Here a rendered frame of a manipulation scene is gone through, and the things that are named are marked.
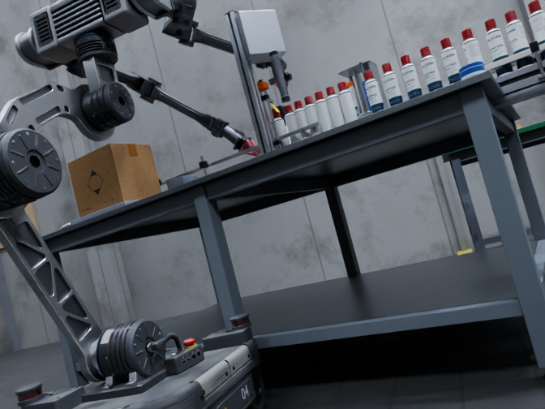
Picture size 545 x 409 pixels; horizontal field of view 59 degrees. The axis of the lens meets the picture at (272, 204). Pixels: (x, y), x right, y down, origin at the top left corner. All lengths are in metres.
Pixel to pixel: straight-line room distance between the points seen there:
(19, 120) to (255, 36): 0.99
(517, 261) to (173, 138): 4.41
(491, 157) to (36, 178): 1.17
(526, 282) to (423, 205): 3.17
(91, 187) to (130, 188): 0.19
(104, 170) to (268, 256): 2.96
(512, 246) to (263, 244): 3.71
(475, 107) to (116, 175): 1.44
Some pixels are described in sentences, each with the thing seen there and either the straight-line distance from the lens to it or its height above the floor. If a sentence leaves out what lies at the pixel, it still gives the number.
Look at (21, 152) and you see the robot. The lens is 1.31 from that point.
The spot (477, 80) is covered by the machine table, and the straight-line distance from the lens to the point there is 1.42.
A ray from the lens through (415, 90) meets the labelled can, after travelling 1.91.
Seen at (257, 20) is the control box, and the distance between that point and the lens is 2.13.
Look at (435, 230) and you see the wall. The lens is 4.58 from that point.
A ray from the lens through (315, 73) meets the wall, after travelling 4.87.
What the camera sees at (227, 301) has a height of 0.37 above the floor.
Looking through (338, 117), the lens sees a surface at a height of 0.95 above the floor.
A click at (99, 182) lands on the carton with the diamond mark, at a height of 0.98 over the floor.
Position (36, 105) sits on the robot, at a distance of 1.63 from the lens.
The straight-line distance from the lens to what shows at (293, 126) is 2.08.
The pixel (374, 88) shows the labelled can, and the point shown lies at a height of 1.01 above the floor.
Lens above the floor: 0.55
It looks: 4 degrees up
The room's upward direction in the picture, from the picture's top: 15 degrees counter-clockwise
